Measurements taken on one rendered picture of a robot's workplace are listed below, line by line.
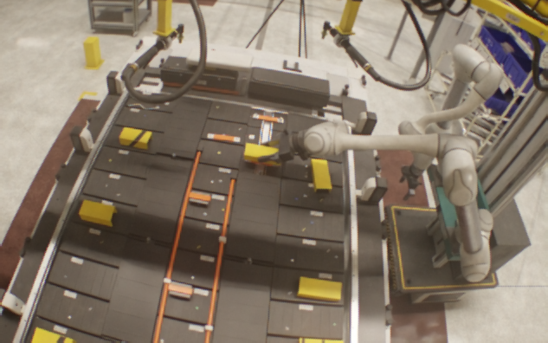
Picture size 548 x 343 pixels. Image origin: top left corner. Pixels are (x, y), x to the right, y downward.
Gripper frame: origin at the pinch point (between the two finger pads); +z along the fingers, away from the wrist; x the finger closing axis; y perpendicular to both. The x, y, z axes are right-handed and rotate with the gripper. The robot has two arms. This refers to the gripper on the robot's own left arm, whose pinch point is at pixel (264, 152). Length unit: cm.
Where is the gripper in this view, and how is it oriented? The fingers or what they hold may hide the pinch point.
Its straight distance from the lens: 161.5
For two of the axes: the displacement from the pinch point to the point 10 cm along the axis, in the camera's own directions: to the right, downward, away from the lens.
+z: -9.0, 2.3, 3.6
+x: -0.7, 7.5, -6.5
